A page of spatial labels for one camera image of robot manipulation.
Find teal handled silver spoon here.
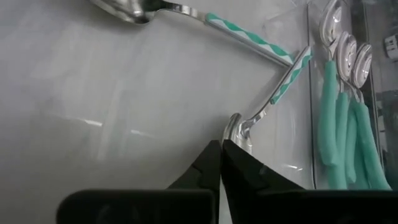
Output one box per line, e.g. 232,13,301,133
344,104,359,185
328,30,358,190
316,0,343,168
349,42,393,190

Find clear plastic bin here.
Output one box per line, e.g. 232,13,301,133
306,0,398,191

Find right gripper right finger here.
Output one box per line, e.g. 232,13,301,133
221,139,398,224

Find teal white striped spoon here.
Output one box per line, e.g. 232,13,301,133
221,45,313,155
90,0,295,68

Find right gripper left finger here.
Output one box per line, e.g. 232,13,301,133
55,139,222,224

